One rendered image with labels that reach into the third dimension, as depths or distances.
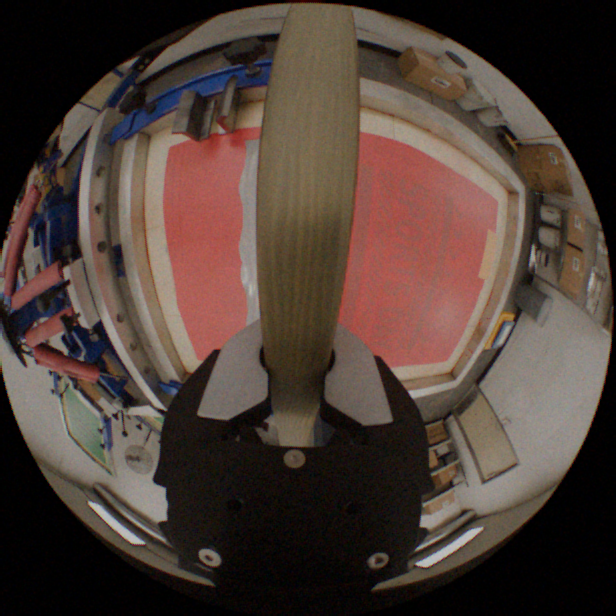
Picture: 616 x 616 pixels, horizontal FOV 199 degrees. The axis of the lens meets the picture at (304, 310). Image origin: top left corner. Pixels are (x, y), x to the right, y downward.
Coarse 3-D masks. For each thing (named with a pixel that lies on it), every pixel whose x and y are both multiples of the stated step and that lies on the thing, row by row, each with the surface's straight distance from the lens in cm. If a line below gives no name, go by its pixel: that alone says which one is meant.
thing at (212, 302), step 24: (240, 264) 26; (192, 288) 31; (216, 288) 29; (240, 288) 27; (456, 288) 39; (192, 312) 34; (216, 312) 31; (240, 312) 29; (456, 312) 42; (192, 336) 37; (216, 336) 34; (432, 336) 41; (456, 336) 48; (384, 360) 38; (408, 360) 42; (432, 360) 48
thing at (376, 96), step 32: (256, 96) 30; (384, 96) 30; (160, 128) 38; (448, 128) 34; (128, 160) 37; (480, 160) 42; (128, 192) 35; (512, 192) 53; (128, 224) 34; (512, 224) 51; (128, 256) 35; (512, 256) 49; (160, 320) 39; (480, 320) 52; (160, 352) 42; (416, 384) 49; (448, 384) 57
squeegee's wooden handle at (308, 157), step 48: (288, 48) 8; (336, 48) 9; (288, 96) 6; (336, 96) 6; (288, 144) 5; (336, 144) 5; (288, 192) 5; (336, 192) 5; (288, 240) 5; (336, 240) 5; (288, 288) 6; (336, 288) 6; (288, 336) 7; (288, 384) 9; (288, 432) 15
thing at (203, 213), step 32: (256, 128) 28; (192, 160) 31; (224, 160) 28; (384, 160) 28; (416, 160) 31; (192, 192) 29; (224, 192) 26; (448, 192) 34; (480, 192) 42; (192, 224) 29; (224, 224) 26; (480, 224) 41; (192, 256) 29; (224, 256) 27; (480, 256) 42; (480, 288) 46
